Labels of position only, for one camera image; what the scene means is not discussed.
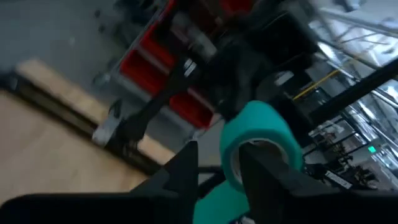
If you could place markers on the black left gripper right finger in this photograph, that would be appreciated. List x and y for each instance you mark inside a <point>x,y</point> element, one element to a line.
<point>264,177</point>

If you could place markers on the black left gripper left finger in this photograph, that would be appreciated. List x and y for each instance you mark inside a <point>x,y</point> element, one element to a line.
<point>180,177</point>

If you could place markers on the teal elastic bandage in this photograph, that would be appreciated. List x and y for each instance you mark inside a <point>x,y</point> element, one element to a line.
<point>258,121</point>

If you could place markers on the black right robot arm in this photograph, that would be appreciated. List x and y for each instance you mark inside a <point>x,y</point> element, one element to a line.
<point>155,99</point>

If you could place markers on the yellow pole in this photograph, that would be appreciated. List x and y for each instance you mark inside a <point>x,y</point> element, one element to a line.
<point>317,83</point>

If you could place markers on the red storage bins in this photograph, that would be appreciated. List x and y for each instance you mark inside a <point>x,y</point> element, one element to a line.
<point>140,71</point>

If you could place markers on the grey metal bracket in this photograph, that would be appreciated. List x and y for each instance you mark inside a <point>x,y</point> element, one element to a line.
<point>105,130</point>

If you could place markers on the black frame post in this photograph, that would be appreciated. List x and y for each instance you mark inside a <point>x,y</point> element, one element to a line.
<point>357,90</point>

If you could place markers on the black aluminium table frame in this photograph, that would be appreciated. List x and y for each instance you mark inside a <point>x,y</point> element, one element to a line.
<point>56,107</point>

